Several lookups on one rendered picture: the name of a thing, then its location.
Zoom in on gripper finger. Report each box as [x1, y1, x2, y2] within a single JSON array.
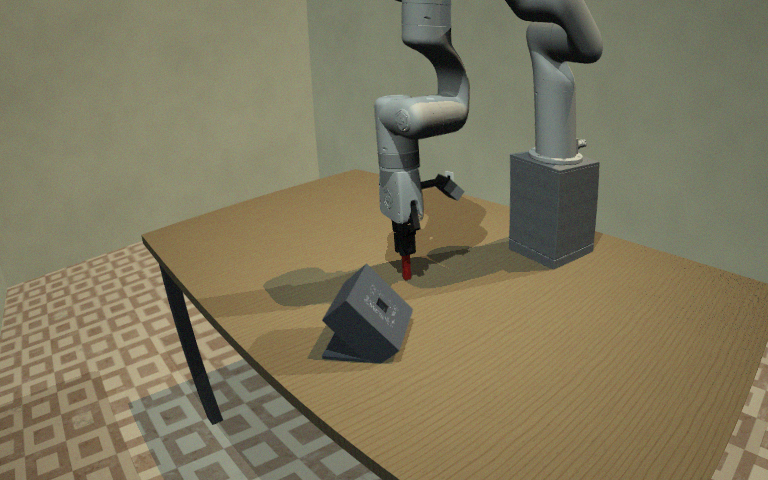
[[391, 220, 401, 253], [398, 200, 420, 256]]

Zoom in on dark red rectangular peg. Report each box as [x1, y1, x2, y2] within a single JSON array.
[[402, 255, 411, 280]]

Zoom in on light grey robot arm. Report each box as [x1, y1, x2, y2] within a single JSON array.
[[374, 0, 603, 201]]

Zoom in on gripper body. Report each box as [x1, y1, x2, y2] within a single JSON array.
[[379, 164, 424, 225]]

